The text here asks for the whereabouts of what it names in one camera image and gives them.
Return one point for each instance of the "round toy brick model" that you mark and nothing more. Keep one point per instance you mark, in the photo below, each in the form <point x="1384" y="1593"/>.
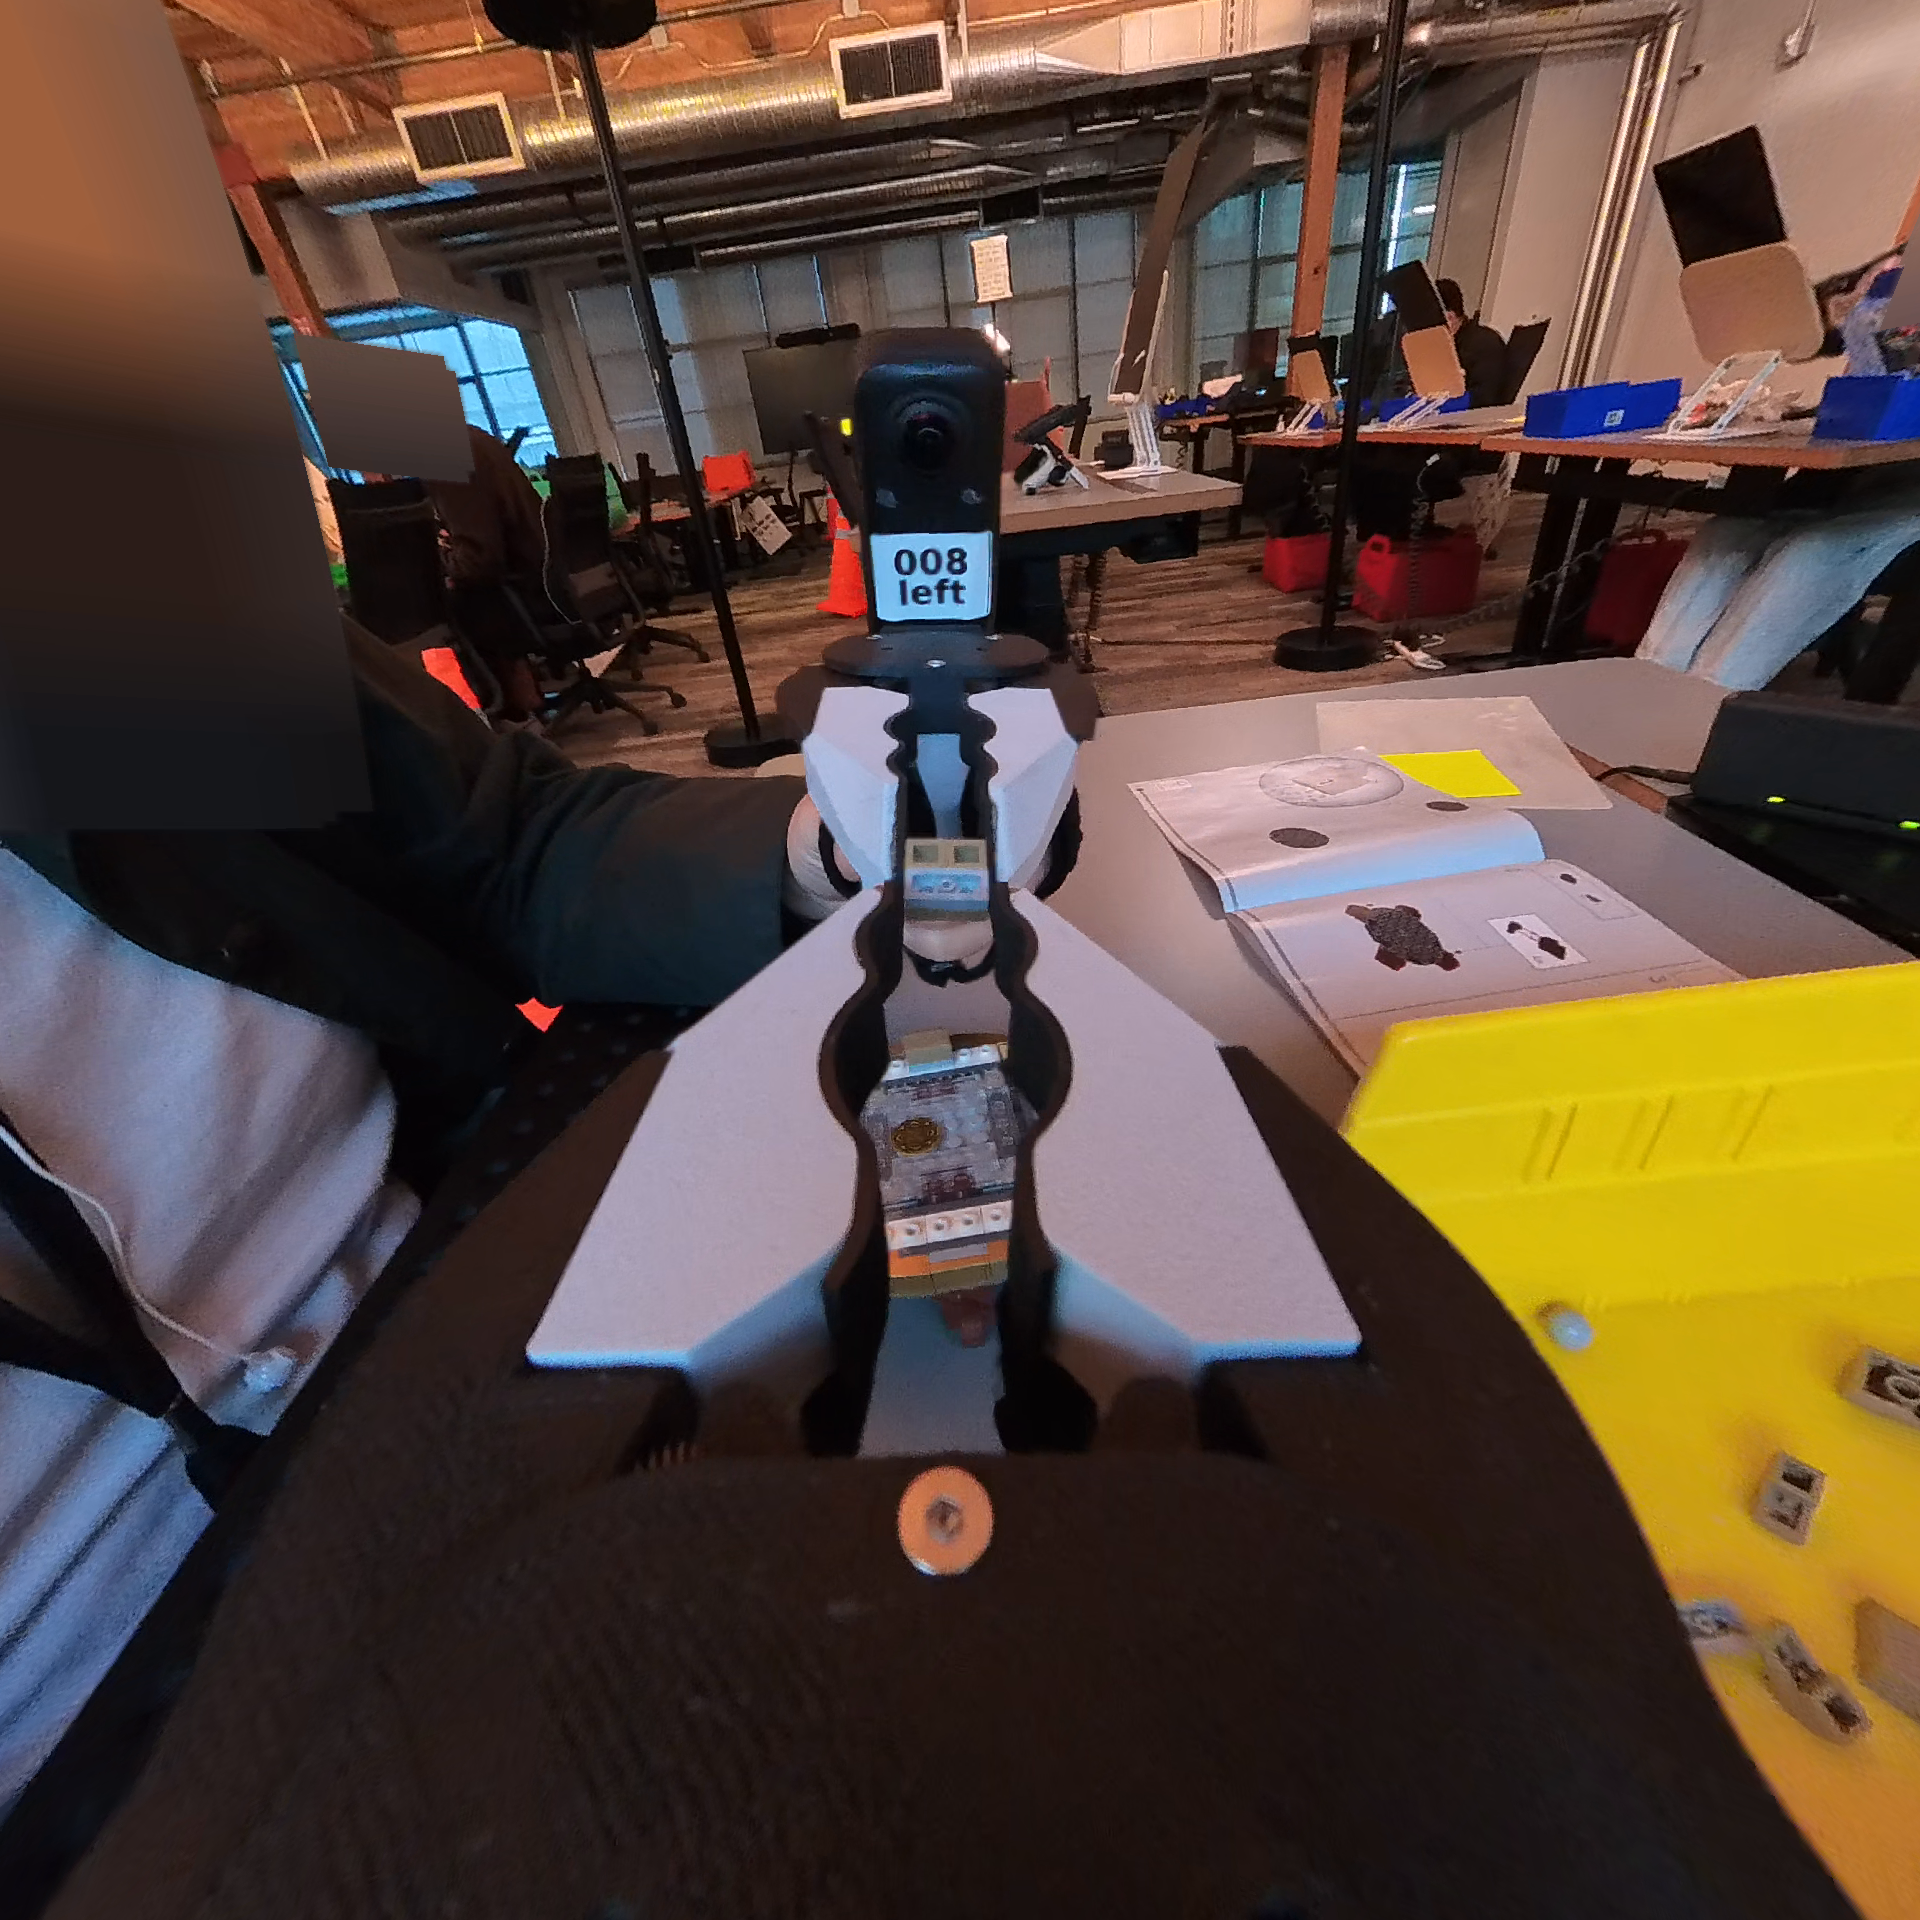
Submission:
<point x="939" y="1140"/>

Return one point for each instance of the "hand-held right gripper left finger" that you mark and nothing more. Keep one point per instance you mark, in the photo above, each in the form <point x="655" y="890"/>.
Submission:
<point x="721" y="1185"/>

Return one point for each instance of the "pale top table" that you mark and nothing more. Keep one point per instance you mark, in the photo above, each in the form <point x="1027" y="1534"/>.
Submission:
<point x="1140" y="492"/>

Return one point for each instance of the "clear plastic sheet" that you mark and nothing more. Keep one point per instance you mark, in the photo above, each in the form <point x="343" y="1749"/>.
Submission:
<point x="1411" y="721"/>

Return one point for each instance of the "black office chair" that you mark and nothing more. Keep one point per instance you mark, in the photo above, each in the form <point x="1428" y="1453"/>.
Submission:
<point x="584" y="600"/>

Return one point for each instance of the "white paper sign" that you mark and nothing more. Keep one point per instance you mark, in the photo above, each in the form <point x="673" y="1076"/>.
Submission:
<point x="991" y="267"/>

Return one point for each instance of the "person's left forearm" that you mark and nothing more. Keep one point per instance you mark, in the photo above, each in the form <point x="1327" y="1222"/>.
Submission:
<point x="630" y="871"/>

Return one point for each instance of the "person's left hand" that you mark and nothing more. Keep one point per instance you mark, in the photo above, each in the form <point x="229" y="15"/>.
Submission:
<point x="818" y="893"/>

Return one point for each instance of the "black monitor screen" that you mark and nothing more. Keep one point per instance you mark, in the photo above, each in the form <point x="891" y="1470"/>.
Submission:
<point x="794" y="392"/>

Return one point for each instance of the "yellow sticky note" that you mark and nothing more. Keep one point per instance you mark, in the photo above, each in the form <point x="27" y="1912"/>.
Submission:
<point x="1449" y="773"/>

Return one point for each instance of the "dark green jacket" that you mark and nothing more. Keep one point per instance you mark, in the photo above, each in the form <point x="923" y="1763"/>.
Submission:
<point x="301" y="930"/>

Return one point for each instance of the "ceiling air vent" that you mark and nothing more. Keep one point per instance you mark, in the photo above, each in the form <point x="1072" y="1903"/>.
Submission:
<point x="458" y="134"/>
<point x="891" y="68"/>

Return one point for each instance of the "grey hooded sweatshirt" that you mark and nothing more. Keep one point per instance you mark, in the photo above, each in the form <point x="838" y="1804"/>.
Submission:
<point x="181" y="1080"/>

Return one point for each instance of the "red container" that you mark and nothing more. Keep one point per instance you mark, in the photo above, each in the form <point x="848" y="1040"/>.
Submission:
<point x="1299" y="563"/>
<point x="1419" y="578"/>
<point x="1635" y="584"/>

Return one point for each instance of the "metal air duct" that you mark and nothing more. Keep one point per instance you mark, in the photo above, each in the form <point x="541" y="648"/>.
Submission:
<point x="704" y="99"/>

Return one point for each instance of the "black power box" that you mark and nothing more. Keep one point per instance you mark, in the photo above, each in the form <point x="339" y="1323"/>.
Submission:
<point x="1801" y="765"/>

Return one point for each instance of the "black white handheld device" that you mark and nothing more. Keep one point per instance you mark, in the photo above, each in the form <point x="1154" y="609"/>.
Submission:
<point x="1051" y="450"/>

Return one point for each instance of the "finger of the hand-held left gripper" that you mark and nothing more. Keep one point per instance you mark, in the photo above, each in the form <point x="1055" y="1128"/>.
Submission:
<point x="848" y="765"/>
<point x="1028" y="765"/>

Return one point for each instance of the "orange traffic cone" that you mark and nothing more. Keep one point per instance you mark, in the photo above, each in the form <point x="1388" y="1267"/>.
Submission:
<point x="843" y="578"/>

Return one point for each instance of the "yellow plastic bin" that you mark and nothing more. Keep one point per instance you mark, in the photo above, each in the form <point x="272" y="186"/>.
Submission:
<point x="1650" y="1140"/>

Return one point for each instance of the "tan toy brick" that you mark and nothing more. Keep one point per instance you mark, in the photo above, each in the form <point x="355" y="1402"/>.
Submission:
<point x="945" y="871"/>

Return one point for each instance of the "scattered loose toy bricks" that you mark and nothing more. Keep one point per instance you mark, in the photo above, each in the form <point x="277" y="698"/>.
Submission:
<point x="1788" y="1497"/>

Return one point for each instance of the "wooden top work table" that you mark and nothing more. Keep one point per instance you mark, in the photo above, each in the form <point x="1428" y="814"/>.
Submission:
<point x="1650" y="447"/>

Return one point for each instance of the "blue plastic bin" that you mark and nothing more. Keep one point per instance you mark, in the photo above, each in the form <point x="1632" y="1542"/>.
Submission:
<point x="1869" y="404"/>
<point x="1598" y="408"/>

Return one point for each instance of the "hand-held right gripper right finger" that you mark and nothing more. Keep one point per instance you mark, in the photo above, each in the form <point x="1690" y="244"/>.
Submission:
<point x="1184" y="1185"/>

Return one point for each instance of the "black dotted mat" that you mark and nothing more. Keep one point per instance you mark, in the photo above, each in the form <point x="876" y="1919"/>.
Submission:
<point x="554" y="1080"/>

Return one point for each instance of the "open instruction booklet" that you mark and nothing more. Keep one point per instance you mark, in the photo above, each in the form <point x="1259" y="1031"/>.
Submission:
<point x="1351" y="854"/>

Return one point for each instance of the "black tablet on stand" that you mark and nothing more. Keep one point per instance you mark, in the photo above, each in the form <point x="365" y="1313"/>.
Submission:
<point x="1724" y="210"/>
<point x="1425" y="323"/>

